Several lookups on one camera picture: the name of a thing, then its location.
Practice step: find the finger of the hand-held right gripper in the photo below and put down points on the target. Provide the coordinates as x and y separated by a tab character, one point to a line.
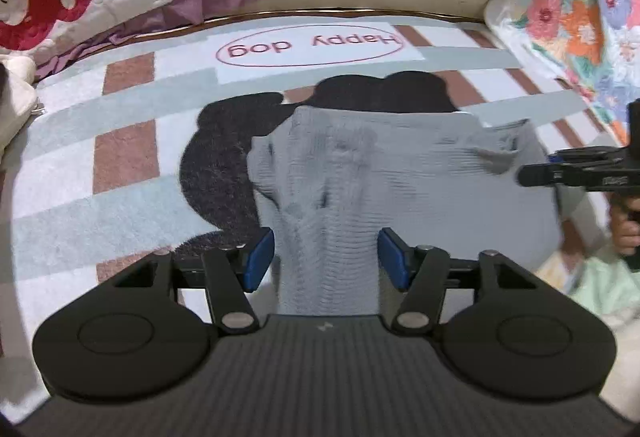
560	176
590	155

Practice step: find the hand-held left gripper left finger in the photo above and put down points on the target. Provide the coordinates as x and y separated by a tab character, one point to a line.
260	259

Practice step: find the person's right hand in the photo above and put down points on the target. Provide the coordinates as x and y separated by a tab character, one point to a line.
620	232

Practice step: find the light green cloth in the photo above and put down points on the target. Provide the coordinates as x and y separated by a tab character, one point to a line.
600	287

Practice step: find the checkered dog print rug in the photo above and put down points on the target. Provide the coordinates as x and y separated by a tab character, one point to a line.
125	142

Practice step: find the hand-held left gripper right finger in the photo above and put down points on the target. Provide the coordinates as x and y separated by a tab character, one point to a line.
392	259

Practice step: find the stack of folded clothes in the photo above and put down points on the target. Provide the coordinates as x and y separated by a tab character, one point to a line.
17	92

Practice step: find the floral blanket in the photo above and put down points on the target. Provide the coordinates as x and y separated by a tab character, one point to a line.
565	17

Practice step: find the grey waffle knit garment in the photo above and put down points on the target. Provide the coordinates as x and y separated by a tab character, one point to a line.
425	177

